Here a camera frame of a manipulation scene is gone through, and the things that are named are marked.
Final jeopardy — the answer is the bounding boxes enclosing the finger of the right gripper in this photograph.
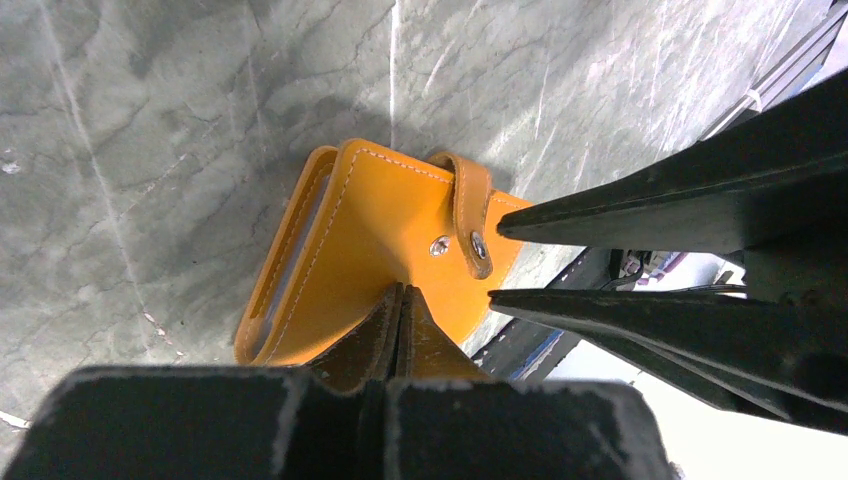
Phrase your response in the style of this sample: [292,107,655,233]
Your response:
[497,73,847,253]
[490,289,847,435]

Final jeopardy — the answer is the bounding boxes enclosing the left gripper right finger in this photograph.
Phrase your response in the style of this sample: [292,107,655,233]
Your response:
[387,286,675,479]

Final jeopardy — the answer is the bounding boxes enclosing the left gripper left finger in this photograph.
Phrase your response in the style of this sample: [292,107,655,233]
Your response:
[5,284,403,479]

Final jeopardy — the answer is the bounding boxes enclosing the aluminium extrusion rail frame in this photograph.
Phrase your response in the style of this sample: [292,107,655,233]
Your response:
[698,1,847,142]

